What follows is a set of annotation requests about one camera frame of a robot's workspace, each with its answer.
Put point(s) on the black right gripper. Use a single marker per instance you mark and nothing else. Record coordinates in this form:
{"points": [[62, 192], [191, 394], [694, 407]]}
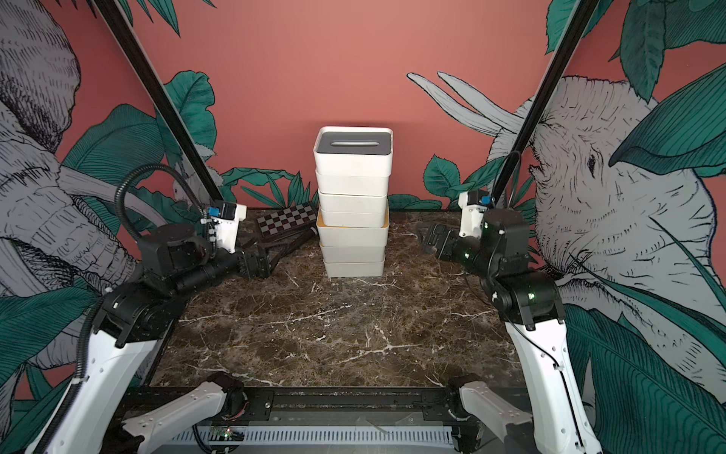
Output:
{"points": [[454, 240]]}

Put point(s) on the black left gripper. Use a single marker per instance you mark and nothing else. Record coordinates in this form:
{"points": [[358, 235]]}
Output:
{"points": [[252, 270]]}

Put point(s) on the small bamboo lid tissue box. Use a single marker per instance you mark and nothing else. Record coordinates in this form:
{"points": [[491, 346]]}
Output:
{"points": [[353, 185]]}

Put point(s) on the large bamboo lid tissue box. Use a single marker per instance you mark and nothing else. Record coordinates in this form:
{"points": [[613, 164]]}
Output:
{"points": [[342, 236]]}

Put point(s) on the yellow lid tissue box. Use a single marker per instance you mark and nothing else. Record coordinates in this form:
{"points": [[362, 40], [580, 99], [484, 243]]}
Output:
{"points": [[353, 254]]}

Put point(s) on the grey lid tissue box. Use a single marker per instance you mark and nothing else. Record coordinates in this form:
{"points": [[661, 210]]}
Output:
{"points": [[354, 151], [353, 219]]}

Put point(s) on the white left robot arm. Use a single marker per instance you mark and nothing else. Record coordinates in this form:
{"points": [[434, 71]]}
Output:
{"points": [[127, 324]]}

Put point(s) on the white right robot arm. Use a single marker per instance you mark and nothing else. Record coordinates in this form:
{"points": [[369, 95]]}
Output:
{"points": [[531, 308]]}

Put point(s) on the white bottom tissue box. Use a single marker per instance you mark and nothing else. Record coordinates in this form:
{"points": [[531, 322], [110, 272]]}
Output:
{"points": [[354, 269]]}

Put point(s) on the folding chess board box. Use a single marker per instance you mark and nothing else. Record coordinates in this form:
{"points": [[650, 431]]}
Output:
{"points": [[286, 222]]}

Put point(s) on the white vented strip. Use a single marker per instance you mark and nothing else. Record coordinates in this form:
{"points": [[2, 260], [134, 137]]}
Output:
{"points": [[436, 437]]}

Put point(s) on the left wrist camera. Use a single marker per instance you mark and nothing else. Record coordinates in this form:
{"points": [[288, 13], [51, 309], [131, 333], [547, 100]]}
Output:
{"points": [[222, 220]]}

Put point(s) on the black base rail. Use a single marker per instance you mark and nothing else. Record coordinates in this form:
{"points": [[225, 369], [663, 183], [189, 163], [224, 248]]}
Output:
{"points": [[433, 403]]}

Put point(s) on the black corner frame post right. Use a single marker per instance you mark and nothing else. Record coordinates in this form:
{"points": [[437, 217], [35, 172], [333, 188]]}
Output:
{"points": [[577, 23]]}

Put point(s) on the black corner frame post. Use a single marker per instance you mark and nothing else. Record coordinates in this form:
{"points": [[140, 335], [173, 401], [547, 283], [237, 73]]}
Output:
{"points": [[120, 27], [577, 23]]}

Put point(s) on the black corner frame post left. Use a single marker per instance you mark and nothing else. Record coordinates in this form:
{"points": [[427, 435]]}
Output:
{"points": [[120, 27]]}

